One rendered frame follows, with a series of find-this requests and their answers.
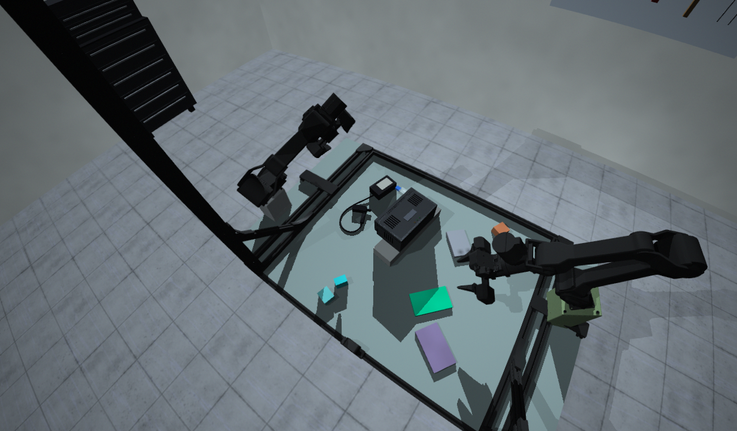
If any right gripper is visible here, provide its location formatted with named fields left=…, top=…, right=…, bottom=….
left=457, top=236, right=511, bottom=305

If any purple rectangular block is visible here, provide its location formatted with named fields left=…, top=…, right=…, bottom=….
left=415, top=323, right=456, bottom=373

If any flat green rectangular block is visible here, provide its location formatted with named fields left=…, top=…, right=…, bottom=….
left=409, top=286, right=453, bottom=317

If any grey flat bar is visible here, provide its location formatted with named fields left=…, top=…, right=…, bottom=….
left=446, top=229, right=471, bottom=258

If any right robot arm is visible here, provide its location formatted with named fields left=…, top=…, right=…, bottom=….
left=469, top=230, right=708, bottom=310

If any cyan cube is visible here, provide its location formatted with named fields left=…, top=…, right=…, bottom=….
left=334, top=275, right=348, bottom=289

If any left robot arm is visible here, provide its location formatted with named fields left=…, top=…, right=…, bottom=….
left=237, top=93, right=347, bottom=208

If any orange-brown rectangular block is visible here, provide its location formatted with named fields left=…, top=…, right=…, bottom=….
left=491, top=222, right=510, bottom=236

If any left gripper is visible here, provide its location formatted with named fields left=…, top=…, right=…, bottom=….
left=306, top=109, right=355, bottom=158

